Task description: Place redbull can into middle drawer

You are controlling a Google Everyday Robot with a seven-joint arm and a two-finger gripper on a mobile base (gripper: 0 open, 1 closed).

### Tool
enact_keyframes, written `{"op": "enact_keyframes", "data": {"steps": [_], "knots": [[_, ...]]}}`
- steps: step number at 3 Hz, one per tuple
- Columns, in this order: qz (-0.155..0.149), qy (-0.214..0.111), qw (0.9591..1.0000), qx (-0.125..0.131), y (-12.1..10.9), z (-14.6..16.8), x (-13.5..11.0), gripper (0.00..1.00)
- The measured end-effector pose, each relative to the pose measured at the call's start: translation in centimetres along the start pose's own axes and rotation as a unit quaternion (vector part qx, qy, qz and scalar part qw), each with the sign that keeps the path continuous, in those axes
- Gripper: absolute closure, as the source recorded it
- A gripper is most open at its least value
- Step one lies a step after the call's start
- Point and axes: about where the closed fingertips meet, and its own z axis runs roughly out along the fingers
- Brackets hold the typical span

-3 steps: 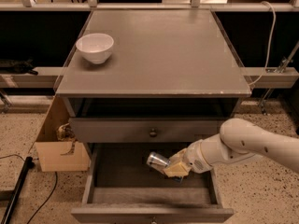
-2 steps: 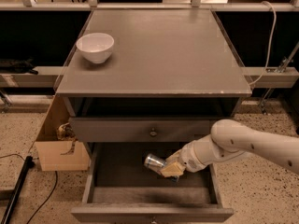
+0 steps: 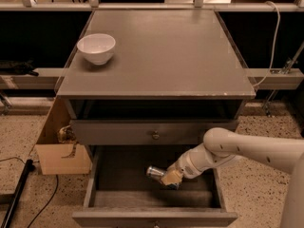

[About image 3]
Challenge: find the black floor cable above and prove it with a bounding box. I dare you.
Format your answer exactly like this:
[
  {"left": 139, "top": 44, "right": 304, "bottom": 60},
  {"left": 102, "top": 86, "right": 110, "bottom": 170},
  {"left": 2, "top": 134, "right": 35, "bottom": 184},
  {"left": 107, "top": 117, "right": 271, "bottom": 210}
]
[{"left": 0, "top": 156, "right": 60, "bottom": 228}]

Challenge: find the black metal bar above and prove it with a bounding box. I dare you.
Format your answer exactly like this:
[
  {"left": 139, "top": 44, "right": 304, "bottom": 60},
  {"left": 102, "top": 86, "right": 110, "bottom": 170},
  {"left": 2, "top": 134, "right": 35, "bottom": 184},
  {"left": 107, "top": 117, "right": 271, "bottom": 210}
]
[{"left": 1, "top": 160, "right": 34, "bottom": 228}]

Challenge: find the silver blue redbull can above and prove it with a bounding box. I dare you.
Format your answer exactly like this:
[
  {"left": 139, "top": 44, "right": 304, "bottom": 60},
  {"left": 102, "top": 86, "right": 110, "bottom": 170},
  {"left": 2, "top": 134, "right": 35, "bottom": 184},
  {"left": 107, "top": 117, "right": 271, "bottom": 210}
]
[{"left": 146, "top": 166, "right": 166, "bottom": 180}]

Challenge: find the grey open middle drawer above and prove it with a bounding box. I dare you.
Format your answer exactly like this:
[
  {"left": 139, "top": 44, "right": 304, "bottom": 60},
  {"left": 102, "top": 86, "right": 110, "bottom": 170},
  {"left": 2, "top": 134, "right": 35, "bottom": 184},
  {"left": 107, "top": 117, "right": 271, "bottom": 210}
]
[{"left": 72, "top": 145, "right": 238, "bottom": 228}]

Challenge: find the black object on ledge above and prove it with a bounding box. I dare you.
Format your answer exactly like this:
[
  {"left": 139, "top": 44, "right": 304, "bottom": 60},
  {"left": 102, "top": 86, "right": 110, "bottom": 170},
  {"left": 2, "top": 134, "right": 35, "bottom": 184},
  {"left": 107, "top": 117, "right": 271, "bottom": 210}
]
[{"left": 0, "top": 60, "right": 39, "bottom": 76}]

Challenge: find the cardboard box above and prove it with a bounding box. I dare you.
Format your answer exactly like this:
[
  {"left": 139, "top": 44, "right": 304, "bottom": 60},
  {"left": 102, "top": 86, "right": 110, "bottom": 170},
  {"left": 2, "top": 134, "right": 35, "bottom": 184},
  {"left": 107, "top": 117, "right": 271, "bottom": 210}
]
[{"left": 35, "top": 99, "right": 91, "bottom": 175}]

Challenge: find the white hanging cable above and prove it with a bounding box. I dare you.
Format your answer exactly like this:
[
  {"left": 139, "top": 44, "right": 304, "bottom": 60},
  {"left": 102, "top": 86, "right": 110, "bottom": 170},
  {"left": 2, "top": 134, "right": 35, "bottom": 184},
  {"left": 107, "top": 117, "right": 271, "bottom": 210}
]
[{"left": 252, "top": 1, "right": 281, "bottom": 88}]

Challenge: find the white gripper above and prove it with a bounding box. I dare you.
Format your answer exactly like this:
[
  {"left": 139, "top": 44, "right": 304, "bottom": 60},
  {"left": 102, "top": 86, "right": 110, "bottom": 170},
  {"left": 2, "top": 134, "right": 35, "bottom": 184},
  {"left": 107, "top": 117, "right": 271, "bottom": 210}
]
[{"left": 161, "top": 155, "right": 201, "bottom": 189}]

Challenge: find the grey wooden drawer cabinet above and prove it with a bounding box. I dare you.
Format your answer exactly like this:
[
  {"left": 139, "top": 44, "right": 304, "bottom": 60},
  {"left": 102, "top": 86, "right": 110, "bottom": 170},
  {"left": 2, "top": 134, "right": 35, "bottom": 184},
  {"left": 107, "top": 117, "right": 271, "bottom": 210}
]
[{"left": 54, "top": 9, "right": 257, "bottom": 228}]

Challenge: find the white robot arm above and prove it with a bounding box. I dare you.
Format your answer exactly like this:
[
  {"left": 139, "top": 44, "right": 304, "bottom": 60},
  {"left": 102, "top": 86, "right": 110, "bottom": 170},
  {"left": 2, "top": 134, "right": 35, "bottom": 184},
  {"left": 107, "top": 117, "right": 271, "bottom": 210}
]
[{"left": 161, "top": 127, "right": 304, "bottom": 228}]

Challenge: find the white ceramic bowl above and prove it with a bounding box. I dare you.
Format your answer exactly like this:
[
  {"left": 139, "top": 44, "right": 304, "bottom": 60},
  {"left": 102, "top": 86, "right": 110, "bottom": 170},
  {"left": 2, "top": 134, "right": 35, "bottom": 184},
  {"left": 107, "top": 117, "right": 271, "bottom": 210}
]
[{"left": 77, "top": 33, "right": 116, "bottom": 66}]

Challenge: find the grey top drawer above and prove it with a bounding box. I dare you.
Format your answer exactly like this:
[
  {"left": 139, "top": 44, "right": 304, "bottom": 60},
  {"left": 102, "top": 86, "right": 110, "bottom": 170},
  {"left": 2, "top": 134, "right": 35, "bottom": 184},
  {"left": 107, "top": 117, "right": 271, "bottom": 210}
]
[{"left": 70, "top": 120, "right": 238, "bottom": 145}]

